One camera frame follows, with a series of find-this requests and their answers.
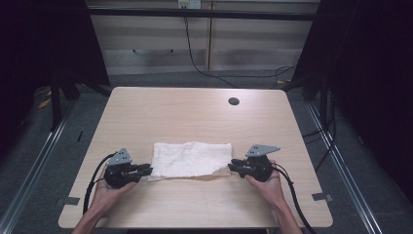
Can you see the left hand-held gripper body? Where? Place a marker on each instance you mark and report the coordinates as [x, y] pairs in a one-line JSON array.
[[118, 174]]

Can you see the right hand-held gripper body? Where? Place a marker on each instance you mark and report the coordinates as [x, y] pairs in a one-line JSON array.
[[259, 167]]

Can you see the white towel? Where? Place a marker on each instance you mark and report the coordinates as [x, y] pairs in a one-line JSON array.
[[191, 159]]

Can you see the person's left hand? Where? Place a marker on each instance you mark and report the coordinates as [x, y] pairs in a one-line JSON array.
[[108, 195]]

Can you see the person's right hand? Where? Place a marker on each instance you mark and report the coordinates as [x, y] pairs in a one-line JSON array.
[[269, 190]]

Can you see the small black floor stick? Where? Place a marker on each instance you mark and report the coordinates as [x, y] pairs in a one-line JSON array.
[[80, 136]]

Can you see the grey tape strip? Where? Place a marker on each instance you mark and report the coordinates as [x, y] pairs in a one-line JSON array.
[[322, 197], [68, 201]]

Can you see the black metal stand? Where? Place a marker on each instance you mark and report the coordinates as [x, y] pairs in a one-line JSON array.
[[56, 104]]

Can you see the yellow floor object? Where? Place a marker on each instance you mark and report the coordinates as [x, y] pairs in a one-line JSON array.
[[44, 103]]

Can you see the dark curtain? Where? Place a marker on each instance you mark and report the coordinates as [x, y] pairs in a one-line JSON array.
[[39, 48], [373, 81]]

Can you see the metal floor rail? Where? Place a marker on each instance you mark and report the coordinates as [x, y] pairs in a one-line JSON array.
[[35, 165], [344, 169]]

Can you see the black horizontal frame bar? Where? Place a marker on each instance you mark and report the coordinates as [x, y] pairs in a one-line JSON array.
[[201, 13]]

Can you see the white wall socket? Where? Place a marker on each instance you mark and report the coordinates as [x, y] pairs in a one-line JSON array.
[[189, 4]]

